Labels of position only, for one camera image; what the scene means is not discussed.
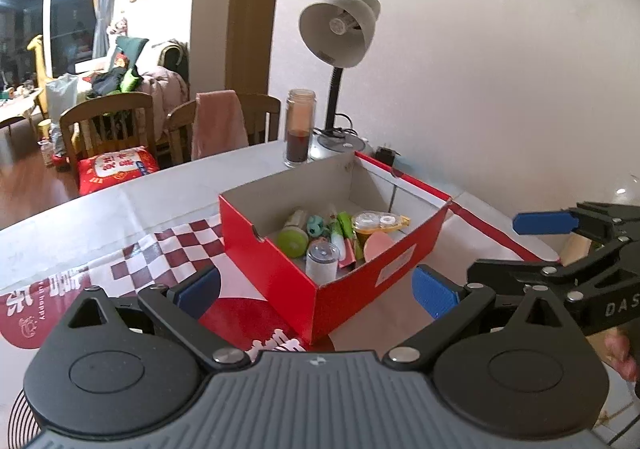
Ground translucent plastic bag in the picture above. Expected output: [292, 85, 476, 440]
[45, 73, 80, 122]

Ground grey yellow curtain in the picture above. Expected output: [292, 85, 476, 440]
[92, 0, 118, 62]

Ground toothpick jar green lid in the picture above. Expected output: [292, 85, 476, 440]
[277, 209, 310, 257]

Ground white sofa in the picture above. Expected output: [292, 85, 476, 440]
[75, 36, 191, 130]

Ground clear jar silver lid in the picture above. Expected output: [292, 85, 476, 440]
[305, 241, 342, 282]

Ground wooden coffee table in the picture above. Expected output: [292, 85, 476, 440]
[0, 89, 46, 137]

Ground glass sliding door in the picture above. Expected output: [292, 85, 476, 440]
[0, 0, 98, 90]

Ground grey padded jacket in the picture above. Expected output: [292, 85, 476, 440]
[137, 69, 190, 130]

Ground glass bottle brown contents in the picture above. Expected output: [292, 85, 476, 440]
[285, 89, 317, 169]

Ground pink towel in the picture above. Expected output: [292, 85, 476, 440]
[191, 90, 249, 161]

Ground white highlighter green cap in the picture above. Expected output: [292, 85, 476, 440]
[327, 212, 346, 260]

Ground red printed cushion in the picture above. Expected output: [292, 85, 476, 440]
[77, 145, 160, 196]

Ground clear correction tape dispenser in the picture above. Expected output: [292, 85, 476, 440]
[350, 210, 412, 233]

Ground lime green highlighter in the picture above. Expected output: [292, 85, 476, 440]
[337, 212, 357, 250]

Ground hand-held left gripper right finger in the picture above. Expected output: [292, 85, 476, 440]
[384, 263, 569, 371]

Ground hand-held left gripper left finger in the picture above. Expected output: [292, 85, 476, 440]
[65, 264, 251, 371]

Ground grey desk lamp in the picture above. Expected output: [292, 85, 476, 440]
[298, 0, 382, 162]

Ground pink heart-shaped bowl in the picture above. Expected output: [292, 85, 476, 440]
[364, 231, 396, 262]

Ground wooden slatted chair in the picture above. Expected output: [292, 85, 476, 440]
[60, 92, 156, 170]

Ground brown wooden door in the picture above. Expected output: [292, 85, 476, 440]
[190, 0, 283, 120]

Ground red cardboard box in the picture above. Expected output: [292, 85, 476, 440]
[218, 152, 453, 345]

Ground yellow giraffe toy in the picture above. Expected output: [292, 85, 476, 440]
[26, 34, 51, 115]

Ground person's right hand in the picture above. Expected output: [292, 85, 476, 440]
[602, 331, 640, 384]

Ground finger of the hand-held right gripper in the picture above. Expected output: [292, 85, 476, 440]
[467, 244, 640, 302]
[513, 202, 640, 250]

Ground dark green pillow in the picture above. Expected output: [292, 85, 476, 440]
[115, 36, 150, 70]

